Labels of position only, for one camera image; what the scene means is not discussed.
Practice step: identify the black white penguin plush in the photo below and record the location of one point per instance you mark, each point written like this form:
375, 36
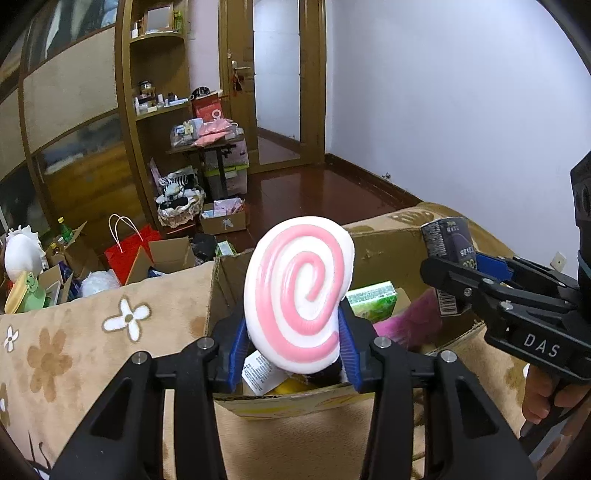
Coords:
330, 376

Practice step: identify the yellow plush toy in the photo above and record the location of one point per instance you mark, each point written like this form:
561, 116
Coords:
292, 386

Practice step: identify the red paper bag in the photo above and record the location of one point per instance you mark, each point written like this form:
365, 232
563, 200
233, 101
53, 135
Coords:
122, 254

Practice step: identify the green tissue pack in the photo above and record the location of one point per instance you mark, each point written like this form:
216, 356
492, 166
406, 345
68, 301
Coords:
375, 302

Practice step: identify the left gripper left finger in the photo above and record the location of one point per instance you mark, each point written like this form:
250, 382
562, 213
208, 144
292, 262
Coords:
121, 436

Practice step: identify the red gift box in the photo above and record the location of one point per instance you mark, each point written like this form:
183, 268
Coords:
208, 108

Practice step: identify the pink plush bear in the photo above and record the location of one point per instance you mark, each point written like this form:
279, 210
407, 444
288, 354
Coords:
415, 326

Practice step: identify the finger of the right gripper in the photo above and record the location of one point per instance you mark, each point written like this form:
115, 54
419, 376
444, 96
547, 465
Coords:
479, 289
525, 275

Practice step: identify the clear plastic storage bin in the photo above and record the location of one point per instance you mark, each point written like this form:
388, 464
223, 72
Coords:
235, 181

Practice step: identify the wooden wardrobe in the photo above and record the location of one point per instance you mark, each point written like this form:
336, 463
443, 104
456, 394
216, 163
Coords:
89, 93

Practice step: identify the white round plush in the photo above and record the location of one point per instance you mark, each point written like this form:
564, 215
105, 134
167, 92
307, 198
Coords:
23, 253

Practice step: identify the wicker basket with toys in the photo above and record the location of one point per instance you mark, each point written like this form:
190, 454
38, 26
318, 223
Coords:
180, 197

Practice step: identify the beige floral blanket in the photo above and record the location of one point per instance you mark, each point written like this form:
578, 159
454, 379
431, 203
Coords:
55, 362

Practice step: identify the green frog toy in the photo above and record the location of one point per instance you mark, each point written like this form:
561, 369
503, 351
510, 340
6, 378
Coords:
34, 295

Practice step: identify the pink swirl plush roll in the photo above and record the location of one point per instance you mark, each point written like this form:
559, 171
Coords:
299, 273

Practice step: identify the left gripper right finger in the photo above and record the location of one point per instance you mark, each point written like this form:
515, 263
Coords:
466, 435

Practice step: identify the person right hand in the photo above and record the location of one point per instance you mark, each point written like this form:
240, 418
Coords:
538, 390

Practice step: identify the wooden door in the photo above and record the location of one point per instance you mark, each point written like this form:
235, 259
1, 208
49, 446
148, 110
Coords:
272, 62

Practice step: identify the green glass bottle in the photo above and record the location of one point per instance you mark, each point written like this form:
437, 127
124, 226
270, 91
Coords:
66, 232

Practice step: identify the small cardboard box with papers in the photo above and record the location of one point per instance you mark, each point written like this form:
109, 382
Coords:
223, 216

